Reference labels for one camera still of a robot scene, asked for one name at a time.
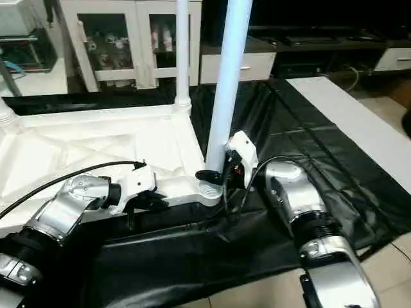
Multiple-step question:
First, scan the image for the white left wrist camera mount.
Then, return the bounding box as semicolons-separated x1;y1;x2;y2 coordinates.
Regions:
110;165;158;216

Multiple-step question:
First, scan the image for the white side table board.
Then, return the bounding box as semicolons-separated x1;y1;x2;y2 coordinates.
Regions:
285;76;411;193

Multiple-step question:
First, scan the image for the white plastic table top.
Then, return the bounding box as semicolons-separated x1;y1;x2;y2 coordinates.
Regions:
0;102;224;232

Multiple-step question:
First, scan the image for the white glass door cabinet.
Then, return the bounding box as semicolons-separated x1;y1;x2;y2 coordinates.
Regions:
60;0;203;92

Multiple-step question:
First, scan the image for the black shiny table mat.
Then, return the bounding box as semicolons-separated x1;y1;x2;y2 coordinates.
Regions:
0;78;411;308

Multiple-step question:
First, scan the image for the white plastic table leg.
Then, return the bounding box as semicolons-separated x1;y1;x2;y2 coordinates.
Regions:
198;0;253;200
174;0;193;112
0;96;16;128

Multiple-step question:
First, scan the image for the glass tank metal frame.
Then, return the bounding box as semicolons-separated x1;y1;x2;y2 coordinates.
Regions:
0;28;59;73

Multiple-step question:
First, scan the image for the light blue plastic stool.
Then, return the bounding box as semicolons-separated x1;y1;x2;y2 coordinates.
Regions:
0;60;21;75

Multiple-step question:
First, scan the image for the white drawer unit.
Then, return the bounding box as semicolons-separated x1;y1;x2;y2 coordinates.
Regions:
199;51;277;85
374;47;411;73

